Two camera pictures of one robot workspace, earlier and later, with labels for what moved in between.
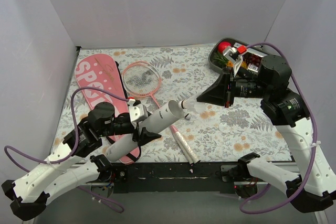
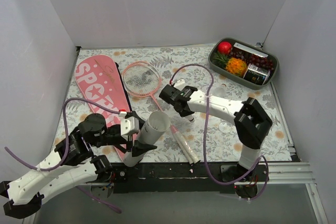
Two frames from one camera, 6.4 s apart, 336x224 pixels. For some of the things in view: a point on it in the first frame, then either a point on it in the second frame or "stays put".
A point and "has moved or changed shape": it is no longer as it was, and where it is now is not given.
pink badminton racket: (143, 78) stays put
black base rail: (174, 178) stays put
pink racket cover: (98, 77) stays put
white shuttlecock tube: (171, 111) has moved or changed shape
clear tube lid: (224, 127) stays put
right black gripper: (228, 87) to (168, 93)
